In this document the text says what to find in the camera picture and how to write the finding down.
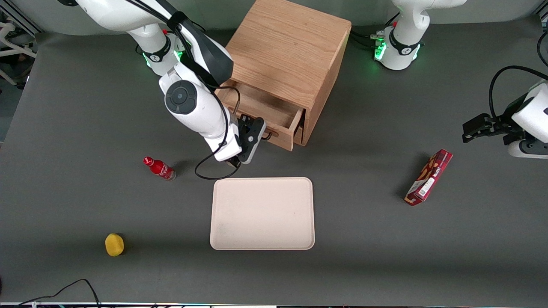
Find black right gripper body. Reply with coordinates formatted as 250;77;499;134
225;115;258;168

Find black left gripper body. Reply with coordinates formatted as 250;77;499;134
491;93;531;146

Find wooden drawer cabinet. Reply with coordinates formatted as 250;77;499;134
223;0;352;147

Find red snack box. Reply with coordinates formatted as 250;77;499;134
404;149;453;207

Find red soda bottle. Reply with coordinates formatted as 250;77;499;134
143;156;177;182

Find beige plastic tray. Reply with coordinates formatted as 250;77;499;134
210;177;316;251

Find yellow lemon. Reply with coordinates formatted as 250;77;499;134
105;233;125;257

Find white tubular stand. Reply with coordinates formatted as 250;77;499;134
0;21;38;86

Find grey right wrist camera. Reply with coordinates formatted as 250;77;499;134
239;118;267;165

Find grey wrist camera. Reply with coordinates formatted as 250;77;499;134
508;139;548;160
239;118;267;165

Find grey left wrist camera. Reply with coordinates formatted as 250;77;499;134
508;139;548;160

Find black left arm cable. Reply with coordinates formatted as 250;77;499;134
489;65;548;120

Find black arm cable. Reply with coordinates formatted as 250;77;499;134
195;86;242;181
489;65;548;120

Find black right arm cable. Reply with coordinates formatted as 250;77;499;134
195;86;242;181

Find black cable at table edge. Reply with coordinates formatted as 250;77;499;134
537;30;548;67

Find black left base cable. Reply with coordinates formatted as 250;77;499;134
349;30;386;48

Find black floor cable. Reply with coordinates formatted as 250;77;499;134
17;279;101;308

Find aluminium frame profile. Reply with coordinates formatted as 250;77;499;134
0;9;43;36

